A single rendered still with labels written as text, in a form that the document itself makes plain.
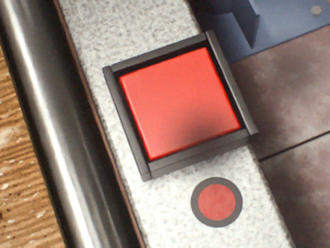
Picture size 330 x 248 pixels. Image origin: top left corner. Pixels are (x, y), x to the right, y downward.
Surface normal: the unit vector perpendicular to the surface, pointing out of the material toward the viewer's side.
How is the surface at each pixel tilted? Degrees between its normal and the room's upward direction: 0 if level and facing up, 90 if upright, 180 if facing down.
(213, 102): 0
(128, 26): 0
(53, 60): 40
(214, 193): 0
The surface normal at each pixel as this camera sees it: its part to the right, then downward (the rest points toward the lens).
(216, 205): -0.04, -0.36
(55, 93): 0.32, -0.46
